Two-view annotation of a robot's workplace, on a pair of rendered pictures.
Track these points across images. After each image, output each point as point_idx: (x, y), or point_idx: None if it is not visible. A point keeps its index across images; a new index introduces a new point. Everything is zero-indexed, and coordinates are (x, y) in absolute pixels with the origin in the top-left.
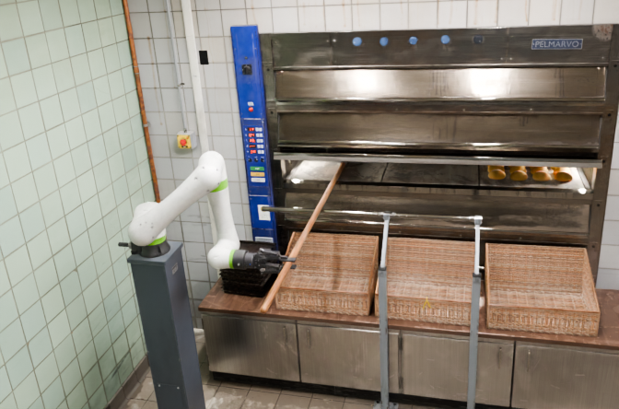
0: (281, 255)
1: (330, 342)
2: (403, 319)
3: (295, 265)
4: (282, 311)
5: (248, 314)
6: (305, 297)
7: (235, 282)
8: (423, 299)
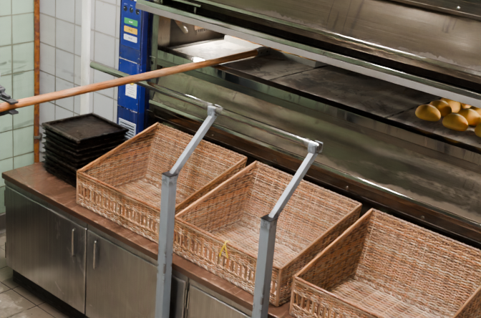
0: (4, 93)
1: (116, 268)
2: (199, 265)
3: (16, 111)
4: (78, 208)
5: (43, 198)
6: (104, 195)
7: (54, 157)
8: (222, 243)
